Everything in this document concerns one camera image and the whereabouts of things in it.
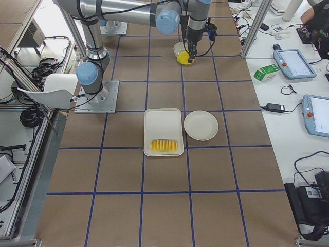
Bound white ceramic bowl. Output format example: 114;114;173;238
173;42;186;57

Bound blue teach pendant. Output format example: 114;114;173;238
273;49;317;79
302;95;328;137

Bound green white carton box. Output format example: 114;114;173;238
253;64;280;81

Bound black power adapter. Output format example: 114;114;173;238
266;103;285;113

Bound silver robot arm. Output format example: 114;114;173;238
55;1;211;104

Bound small black cable loop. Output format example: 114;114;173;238
280;84;297;95

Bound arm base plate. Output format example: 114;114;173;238
99;20;128;36
74;80;120;114

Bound blue teach pendant far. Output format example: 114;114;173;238
273;49;317;79

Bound yellow lemon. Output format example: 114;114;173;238
176;51;195;65

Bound sliced yellow bread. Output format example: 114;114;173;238
150;139;178;152

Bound cream round plate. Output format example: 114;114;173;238
184;110;218;141

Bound cream rectangular tray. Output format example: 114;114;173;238
143;108;184;157

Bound aluminium frame post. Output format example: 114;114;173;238
241;0;272;58

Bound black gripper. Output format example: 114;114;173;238
184;29;202;63

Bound white plastic chair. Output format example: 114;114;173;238
17;74;78;109

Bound blue teach pendant near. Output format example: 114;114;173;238
302;95;328;137

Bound black equipment bag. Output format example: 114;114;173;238
284;171;328;241

